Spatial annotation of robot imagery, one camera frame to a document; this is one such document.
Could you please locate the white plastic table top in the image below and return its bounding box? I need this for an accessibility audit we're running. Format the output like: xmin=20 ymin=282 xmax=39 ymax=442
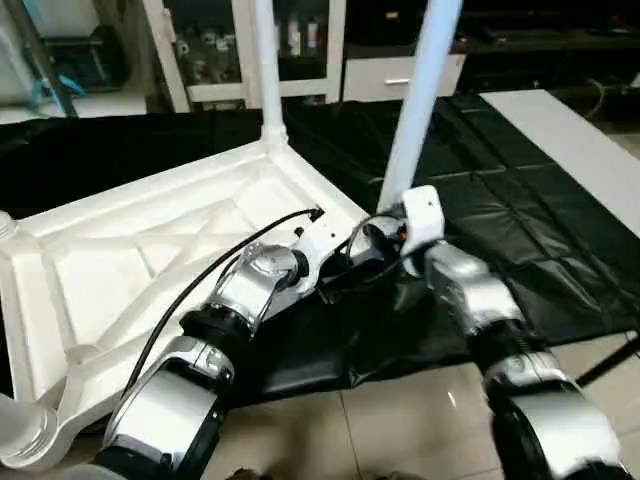
xmin=0 ymin=125 xmax=386 ymax=471

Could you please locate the black work mat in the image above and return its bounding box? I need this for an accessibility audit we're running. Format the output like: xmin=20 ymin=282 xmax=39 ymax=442
xmin=0 ymin=92 xmax=640 ymax=406

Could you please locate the white drawer unit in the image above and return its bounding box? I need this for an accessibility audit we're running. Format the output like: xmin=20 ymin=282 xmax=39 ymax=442
xmin=342 ymin=52 xmax=469 ymax=103

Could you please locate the white glass door cabinet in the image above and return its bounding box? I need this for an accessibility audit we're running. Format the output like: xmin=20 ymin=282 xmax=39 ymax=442
xmin=140 ymin=0 xmax=346 ymax=111

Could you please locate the black metal bench leg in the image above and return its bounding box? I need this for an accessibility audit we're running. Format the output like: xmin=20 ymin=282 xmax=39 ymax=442
xmin=578 ymin=338 xmax=640 ymax=389

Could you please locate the teal plastic object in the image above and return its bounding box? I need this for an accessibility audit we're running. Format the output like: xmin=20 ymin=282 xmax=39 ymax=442
xmin=28 ymin=72 xmax=86 ymax=106

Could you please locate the grey metal pole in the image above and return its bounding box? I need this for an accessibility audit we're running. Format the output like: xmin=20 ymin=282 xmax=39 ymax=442
xmin=15 ymin=0 xmax=76 ymax=116

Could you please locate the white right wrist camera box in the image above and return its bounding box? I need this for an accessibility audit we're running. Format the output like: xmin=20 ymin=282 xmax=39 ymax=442
xmin=400 ymin=185 xmax=446 ymax=276

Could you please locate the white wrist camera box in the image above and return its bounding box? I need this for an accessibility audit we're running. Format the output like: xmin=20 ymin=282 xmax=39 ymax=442
xmin=400 ymin=185 xmax=446 ymax=276
xmin=290 ymin=210 xmax=356 ymax=296

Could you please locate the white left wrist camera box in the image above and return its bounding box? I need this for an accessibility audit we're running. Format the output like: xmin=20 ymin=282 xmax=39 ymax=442
xmin=290 ymin=210 xmax=356 ymax=296

